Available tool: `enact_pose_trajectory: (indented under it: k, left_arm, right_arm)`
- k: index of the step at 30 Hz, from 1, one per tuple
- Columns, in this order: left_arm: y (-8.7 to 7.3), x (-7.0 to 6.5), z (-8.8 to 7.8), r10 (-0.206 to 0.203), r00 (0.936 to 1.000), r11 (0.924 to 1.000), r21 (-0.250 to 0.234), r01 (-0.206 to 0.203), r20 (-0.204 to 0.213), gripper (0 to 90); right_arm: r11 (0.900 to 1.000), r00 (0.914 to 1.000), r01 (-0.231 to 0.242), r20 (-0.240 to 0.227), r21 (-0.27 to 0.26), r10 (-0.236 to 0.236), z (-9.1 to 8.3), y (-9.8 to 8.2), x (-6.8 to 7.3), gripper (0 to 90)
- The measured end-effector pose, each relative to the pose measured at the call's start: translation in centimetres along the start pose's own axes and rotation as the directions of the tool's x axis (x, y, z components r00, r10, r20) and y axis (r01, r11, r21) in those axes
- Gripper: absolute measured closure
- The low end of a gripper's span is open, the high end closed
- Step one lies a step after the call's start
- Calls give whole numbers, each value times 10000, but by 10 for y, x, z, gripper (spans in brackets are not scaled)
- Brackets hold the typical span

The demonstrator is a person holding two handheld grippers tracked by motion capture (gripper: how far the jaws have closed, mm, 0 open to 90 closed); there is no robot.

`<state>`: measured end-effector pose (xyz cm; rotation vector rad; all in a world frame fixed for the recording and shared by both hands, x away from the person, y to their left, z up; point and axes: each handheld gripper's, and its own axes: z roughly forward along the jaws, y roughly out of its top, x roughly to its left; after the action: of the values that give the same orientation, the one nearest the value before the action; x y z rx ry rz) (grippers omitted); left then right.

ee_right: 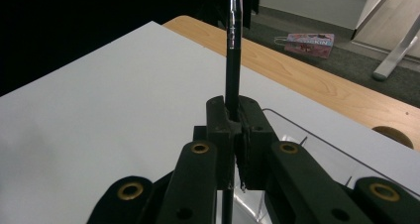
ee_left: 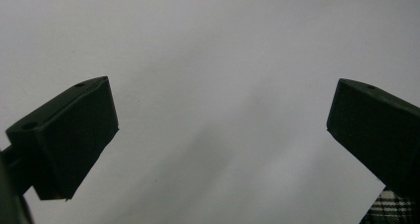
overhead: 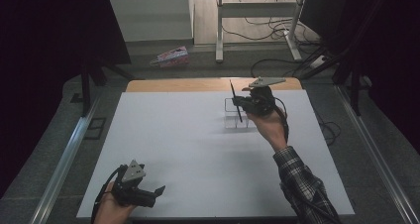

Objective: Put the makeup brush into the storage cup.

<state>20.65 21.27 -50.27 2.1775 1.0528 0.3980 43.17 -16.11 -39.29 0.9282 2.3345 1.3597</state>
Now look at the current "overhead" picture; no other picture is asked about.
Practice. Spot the white panel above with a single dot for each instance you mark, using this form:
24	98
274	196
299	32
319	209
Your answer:
150	16

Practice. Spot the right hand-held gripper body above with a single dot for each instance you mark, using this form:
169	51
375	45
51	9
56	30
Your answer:
259	100

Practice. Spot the aluminium rail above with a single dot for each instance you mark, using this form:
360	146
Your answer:
379	161
66	161

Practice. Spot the person's left hand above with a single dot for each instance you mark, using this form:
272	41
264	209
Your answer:
112	209

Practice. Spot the white power strip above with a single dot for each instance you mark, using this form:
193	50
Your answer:
318	61

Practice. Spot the pink patterned bag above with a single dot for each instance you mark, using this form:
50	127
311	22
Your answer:
171	57

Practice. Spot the dark curtain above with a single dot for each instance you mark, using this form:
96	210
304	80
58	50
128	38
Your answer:
43	52
389	52

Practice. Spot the wooden table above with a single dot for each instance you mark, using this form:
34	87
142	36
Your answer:
185	84

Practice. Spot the person's right hand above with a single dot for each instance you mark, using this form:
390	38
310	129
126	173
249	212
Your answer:
269	126

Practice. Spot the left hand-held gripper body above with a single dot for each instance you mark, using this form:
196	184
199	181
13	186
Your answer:
133	187

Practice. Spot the black pen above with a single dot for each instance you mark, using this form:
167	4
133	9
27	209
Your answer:
236	100

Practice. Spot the clear acrylic pen holder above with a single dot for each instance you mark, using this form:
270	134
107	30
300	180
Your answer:
232	120

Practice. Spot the black rectangular frame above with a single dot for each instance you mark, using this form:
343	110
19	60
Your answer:
95	128

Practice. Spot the white desk frame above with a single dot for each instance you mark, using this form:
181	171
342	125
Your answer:
254	10

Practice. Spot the black metal stand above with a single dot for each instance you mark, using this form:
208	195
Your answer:
356	91
86	88

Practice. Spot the white board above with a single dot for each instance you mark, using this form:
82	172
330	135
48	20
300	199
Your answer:
198	158

